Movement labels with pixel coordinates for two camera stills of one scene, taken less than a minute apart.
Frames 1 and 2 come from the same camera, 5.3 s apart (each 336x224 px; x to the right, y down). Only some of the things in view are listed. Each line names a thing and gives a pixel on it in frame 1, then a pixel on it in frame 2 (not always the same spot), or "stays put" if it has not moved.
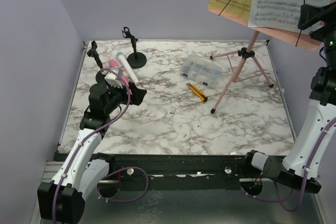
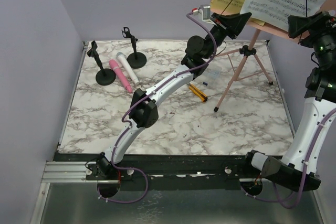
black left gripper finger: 137,94 -> 233,23
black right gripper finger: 310,15 -> 298,25
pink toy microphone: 113,63 stays put
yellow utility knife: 202,96 stays put
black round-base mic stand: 136,60 stays put
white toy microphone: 126,65 stays put
